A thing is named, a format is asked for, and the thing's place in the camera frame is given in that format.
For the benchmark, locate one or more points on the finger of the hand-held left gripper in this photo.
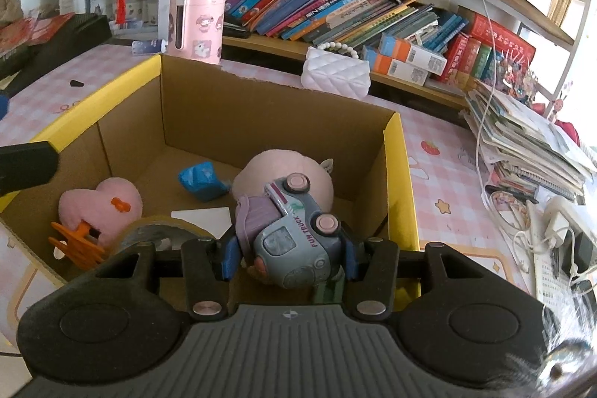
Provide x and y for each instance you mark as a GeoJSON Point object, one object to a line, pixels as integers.
{"type": "Point", "coordinates": [28, 167]}
{"type": "Point", "coordinates": [3, 108]}

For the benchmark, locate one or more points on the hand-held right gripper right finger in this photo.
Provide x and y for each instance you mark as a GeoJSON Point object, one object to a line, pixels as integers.
{"type": "Point", "coordinates": [350, 258]}

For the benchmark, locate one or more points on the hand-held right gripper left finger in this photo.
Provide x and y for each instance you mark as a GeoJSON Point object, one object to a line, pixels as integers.
{"type": "Point", "coordinates": [229, 258]}

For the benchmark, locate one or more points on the grey toy truck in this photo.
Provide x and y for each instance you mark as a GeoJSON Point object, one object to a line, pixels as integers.
{"type": "Point", "coordinates": [289, 239]}

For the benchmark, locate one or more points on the pink heart plush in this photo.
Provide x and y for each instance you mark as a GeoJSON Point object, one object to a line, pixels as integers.
{"type": "Point", "coordinates": [102, 202]}

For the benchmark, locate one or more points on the yellow tape roll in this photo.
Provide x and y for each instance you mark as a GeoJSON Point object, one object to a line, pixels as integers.
{"type": "Point", "coordinates": [154, 223]}

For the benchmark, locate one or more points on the blue plastic bag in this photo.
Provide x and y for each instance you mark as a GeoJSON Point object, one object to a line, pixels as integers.
{"type": "Point", "coordinates": [200, 179]}

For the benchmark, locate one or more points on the orange claw clip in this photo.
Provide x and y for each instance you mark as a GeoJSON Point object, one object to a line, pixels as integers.
{"type": "Point", "coordinates": [77, 244]}

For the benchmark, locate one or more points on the pink pig plush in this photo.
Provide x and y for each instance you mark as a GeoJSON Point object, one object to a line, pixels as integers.
{"type": "Point", "coordinates": [280, 167]}

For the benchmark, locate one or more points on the yellow cardboard box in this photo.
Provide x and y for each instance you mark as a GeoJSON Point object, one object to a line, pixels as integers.
{"type": "Point", "coordinates": [261, 118]}

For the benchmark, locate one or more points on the small black piece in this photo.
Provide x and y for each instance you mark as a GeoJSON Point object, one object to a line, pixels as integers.
{"type": "Point", "coordinates": [77, 83]}

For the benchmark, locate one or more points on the red gold patterned bag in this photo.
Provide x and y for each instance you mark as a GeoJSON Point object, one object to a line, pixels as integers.
{"type": "Point", "coordinates": [42, 27]}

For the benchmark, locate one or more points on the beige towel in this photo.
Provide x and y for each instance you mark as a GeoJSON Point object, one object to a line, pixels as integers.
{"type": "Point", "coordinates": [9, 6]}

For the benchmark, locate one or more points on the white pen holder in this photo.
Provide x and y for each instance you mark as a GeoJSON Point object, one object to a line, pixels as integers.
{"type": "Point", "coordinates": [142, 12]}

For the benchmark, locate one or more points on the white quilted handbag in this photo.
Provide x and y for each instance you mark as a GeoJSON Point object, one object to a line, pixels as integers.
{"type": "Point", "coordinates": [336, 74]}

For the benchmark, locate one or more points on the white orange box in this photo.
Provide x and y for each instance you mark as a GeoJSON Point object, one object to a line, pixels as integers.
{"type": "Point", "coordinates": [396, 69]}
{"type": "Point", "coordinates": [410, 53]}

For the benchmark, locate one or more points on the white printed sheet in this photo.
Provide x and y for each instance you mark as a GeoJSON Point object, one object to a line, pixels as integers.
{"type": "Point", "coordinates": [555, 286]}

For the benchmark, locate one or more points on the pink humidifier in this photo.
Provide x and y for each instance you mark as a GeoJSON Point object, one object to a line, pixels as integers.
{"type": "Point", "coordinates": [196, 29]}

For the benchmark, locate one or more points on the stack of magazines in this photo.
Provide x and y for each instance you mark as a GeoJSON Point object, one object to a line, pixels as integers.
{"type": "Point", "coordinates": [527, 137]}

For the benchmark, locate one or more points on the white power adapter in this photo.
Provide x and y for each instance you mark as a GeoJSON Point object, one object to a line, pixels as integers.
{"type": "Point", "coordinates": [562, 216]}

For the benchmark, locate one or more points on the black device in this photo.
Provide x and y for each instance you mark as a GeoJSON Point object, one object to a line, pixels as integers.
{"type": "Point", "coordinates": [583, 253]}

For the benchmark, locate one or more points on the colourful trinket bunch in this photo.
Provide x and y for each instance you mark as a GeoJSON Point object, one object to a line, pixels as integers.
{"type": "Point", "coordinates": [518, 78]}

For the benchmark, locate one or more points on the red pouch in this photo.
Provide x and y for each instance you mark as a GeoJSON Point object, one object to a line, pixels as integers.
{"type": "Point", "coordinates": [564, 133]}

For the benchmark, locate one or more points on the row of colourful books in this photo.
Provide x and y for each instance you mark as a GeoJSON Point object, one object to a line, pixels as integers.
{"type": "Point", "coordinates": [317, 1]}

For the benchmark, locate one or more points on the row of red books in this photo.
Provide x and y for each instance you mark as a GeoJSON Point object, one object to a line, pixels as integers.
{"type": "Point", "coordinates": [494, 39]}

